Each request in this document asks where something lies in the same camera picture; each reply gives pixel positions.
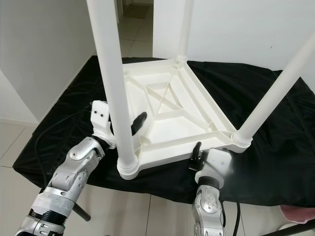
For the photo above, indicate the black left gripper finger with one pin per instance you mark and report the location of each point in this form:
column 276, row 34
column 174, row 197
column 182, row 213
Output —
column 139, row 123

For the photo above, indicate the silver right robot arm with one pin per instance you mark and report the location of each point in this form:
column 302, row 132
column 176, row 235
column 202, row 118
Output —
column 207, row 206

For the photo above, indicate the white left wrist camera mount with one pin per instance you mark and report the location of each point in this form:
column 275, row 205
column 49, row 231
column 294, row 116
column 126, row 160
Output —
column 101, row 113

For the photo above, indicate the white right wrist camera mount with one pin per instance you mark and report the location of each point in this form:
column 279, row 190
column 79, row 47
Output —
column 216, row 160

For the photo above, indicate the black metal bar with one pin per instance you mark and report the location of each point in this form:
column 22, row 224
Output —
column 295, row 230

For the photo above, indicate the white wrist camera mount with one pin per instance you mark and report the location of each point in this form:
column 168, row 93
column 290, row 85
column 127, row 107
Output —
column 216, row 160
column 101, row 113

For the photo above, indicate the pink seat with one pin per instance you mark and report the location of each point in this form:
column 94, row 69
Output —
column 300, row 212

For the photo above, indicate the black metal stand leg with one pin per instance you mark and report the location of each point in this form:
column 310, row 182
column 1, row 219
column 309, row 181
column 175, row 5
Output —
column 82, row 212

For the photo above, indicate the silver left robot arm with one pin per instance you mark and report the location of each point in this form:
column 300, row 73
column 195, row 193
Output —
column 74, row 167

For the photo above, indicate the black table cloth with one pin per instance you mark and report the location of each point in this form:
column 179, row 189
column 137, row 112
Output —
column 69, row 98

